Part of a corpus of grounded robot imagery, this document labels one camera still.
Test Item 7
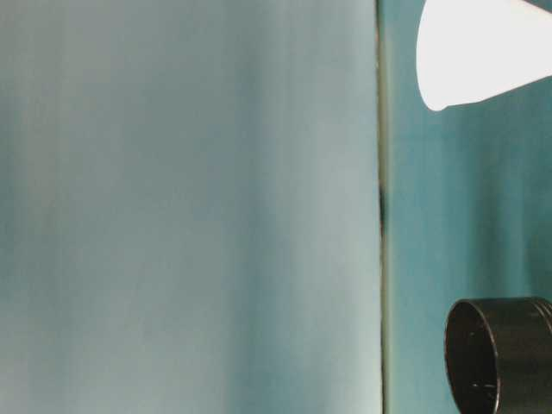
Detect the white paper cup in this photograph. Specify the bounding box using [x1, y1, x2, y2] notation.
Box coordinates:
[416, 0, 552, 113]

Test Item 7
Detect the blue-green table cloth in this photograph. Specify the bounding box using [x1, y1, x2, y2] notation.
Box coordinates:
[378, 0, 552, 414]

